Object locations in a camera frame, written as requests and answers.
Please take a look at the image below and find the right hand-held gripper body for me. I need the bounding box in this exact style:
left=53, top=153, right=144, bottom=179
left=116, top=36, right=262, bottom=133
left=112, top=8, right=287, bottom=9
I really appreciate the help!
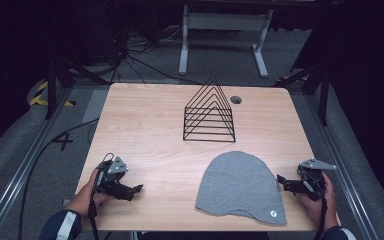
left=295, top=158, right=338, bottom=202

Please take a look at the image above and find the yellow black hazard tape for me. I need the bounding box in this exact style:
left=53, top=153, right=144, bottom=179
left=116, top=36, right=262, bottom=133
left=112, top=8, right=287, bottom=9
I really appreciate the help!
left=28, top=80, right=77, bottom=108

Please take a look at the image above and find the black wire file rack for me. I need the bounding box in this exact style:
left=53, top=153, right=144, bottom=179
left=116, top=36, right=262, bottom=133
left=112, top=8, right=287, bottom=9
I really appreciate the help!
left=182, top=75, right=237, bottom=143

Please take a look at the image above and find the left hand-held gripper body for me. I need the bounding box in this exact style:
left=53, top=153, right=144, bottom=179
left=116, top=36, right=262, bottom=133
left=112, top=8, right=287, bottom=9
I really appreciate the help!
left=94, top=155, right=133, bottom=201

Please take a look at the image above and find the person's right hand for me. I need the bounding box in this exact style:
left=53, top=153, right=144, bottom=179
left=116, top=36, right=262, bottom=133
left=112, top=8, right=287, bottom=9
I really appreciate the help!
left=298, top=171, right=340, bottom=233

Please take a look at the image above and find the grey knit beanie hat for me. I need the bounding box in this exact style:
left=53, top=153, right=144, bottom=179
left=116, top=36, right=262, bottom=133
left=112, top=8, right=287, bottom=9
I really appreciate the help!
left=195, top=150, right=288, bottom=227

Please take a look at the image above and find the white metal desk frame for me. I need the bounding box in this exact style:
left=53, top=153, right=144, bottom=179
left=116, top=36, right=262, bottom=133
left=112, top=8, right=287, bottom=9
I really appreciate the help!
left=178, top=4, right=275, bottom=80

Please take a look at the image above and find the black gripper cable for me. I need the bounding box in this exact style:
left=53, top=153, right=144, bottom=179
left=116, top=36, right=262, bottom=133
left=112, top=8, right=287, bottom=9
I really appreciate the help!
left=312, top=181, right=329, bottom=240
left=87, top=152, right=115, bottom=240

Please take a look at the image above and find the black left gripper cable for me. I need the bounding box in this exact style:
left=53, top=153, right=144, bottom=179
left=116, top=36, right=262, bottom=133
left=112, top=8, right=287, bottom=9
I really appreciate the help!
left=87, top=152, right=115, bottom=240

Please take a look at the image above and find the black metal stand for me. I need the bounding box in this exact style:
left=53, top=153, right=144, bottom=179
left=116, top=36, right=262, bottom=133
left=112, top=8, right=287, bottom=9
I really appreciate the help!
left=272, top=63, right=332, bottom=127
left=44, top=54, right=112, bottom=121

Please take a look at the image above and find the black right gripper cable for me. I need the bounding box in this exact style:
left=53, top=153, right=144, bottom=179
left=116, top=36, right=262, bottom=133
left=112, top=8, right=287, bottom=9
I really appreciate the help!
left=312, top=181, right=329, bottom=240

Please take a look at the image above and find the black floor cable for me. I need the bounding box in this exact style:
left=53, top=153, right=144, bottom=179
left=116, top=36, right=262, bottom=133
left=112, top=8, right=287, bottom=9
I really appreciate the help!
left=17, top=117, right=100, bottom=240

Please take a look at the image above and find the tangle of black cables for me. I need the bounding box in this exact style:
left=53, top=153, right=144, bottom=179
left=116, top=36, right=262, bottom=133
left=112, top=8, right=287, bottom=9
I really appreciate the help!
left=109, top=24, right=204, bottom=86

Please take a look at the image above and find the aluminium floor rail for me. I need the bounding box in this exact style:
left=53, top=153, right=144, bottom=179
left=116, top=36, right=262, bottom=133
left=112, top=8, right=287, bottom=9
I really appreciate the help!
left=303, top=93, right=383, bottom=240
left=0, top=85, right=74, bottom=240

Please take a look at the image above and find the person's left hand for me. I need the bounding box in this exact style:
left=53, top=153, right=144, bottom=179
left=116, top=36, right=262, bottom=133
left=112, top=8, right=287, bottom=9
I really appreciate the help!
left=67, top=168, right=113, bottom=218

